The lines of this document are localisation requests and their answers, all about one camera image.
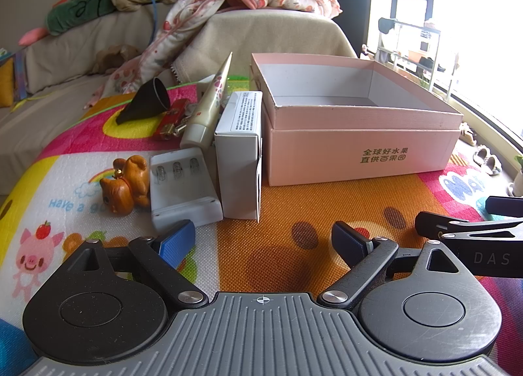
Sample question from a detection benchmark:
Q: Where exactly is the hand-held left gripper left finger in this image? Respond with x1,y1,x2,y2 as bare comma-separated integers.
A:
76,220,209,311

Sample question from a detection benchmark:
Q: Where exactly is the small white carton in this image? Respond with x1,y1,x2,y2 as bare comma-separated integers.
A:
213,91,264,222

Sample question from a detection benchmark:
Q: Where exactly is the cream floral tube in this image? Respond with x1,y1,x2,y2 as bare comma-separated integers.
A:
180,51,234,150

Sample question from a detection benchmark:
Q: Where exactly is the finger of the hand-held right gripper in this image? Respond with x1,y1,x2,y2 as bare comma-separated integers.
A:
485,195,523,217
414,212,523,247

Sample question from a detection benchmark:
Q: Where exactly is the colourful book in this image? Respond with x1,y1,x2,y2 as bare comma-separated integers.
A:
0,48,30,99

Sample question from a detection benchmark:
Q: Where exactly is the white battery charger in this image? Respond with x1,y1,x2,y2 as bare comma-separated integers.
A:
149,147,224,232

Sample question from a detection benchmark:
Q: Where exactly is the metal shoe rack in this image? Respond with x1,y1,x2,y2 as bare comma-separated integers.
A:
362,16,460,103

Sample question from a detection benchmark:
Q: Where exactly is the pink plush toy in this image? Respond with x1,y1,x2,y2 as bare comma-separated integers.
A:
18,27,49,47

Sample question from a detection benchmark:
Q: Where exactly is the white plant pot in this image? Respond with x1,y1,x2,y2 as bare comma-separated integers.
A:
508,154,523,197

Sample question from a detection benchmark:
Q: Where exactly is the beige covered sofa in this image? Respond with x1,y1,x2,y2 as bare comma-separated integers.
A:
0,0,359,197

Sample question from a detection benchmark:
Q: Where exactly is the red lighter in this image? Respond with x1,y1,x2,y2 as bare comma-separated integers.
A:
155,99,189,141

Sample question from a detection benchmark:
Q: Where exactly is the pink cardboard box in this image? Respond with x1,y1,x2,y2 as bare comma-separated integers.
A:
249,52,464,187

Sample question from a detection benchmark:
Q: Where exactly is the pair of light slippers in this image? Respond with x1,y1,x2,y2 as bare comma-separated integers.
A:
458,123,502,176

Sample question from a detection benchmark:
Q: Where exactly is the green plush toy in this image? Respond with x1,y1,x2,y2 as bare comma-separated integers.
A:
45,0,119,37

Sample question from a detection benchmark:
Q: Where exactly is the blue cord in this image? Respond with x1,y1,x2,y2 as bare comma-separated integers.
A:
138,0,159,47

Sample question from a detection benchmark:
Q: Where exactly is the black funnel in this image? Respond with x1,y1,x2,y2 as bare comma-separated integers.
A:
116,77,171,126

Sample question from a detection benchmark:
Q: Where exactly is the brown plush toy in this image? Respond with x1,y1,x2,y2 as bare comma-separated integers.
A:
91,44,140,75

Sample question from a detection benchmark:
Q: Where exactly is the wooden bear figurine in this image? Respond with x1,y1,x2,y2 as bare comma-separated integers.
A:
100,156,150,214

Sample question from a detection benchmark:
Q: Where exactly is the colourful cartoon play mat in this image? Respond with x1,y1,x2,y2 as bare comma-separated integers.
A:
0,76,523,376

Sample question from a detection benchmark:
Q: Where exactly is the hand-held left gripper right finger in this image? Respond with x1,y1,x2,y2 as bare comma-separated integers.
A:
318,221,462,311

